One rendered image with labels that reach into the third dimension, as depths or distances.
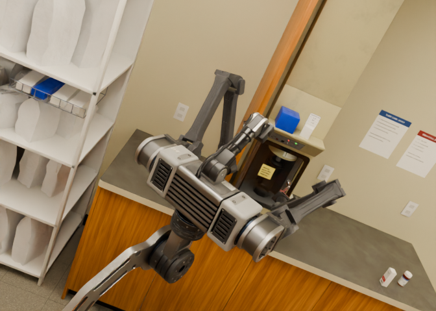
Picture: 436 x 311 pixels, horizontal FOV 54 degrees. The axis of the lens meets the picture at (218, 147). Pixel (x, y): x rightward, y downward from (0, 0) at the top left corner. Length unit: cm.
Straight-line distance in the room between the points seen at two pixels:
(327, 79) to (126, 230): 134
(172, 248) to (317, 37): 123
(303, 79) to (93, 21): 109
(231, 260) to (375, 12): 146
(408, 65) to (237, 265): 152
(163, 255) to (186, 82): 139
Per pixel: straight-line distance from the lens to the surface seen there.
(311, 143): 225
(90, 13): 231
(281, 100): 227
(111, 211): 241
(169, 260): 162
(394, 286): 275
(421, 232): 334
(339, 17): 220
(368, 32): 224
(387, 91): 280
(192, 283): 259
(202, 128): 177
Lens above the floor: 224
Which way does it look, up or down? 25 degrees down
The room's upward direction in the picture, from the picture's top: 25 degrees clockwise
